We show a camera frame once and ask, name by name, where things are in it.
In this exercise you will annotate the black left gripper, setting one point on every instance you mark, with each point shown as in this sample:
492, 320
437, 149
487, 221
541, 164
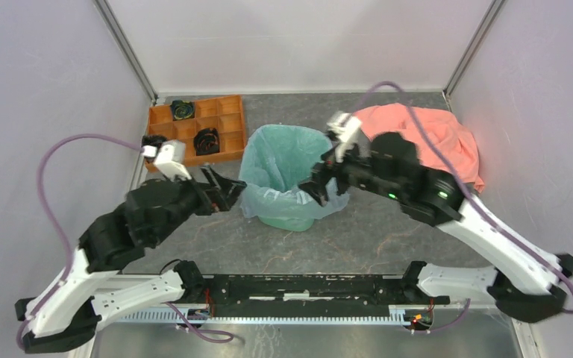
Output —
219, 198

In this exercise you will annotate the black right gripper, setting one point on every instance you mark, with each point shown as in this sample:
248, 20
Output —
322, 171

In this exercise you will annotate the light blue plastic trash bag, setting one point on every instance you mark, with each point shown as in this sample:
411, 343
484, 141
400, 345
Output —
276, 159

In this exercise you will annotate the green plastic trash bin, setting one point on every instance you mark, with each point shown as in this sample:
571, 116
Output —
287, 223

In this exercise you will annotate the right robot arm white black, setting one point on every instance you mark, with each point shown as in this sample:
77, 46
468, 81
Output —
523, 281

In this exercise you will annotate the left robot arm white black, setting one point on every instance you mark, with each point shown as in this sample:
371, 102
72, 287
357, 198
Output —
70, 312

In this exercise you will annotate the black coil in tray centre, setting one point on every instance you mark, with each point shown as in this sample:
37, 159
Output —
206, 142

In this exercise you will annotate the orange compartment tray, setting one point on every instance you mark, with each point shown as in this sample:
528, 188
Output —
224, 113

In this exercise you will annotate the black coil with yellow-green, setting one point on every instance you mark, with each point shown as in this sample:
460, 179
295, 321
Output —
182, 110

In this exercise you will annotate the black coil at tray corner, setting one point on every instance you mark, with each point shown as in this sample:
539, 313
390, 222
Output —
151, 144

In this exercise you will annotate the pink cloth towel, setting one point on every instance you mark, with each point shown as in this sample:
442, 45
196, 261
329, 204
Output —
452, 139

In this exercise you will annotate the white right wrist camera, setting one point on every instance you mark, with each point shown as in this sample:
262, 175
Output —
343, 130

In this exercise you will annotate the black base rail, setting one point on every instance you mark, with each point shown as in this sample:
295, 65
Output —
315, 298

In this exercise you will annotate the left aluminium corner post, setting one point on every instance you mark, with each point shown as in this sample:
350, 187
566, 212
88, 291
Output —
125, 47

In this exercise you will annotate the aluminium corner post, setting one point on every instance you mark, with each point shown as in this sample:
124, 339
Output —
125, 47
480, 34

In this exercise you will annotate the right aluminium corner post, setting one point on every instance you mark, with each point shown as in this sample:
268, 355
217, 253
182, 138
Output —
480, 34

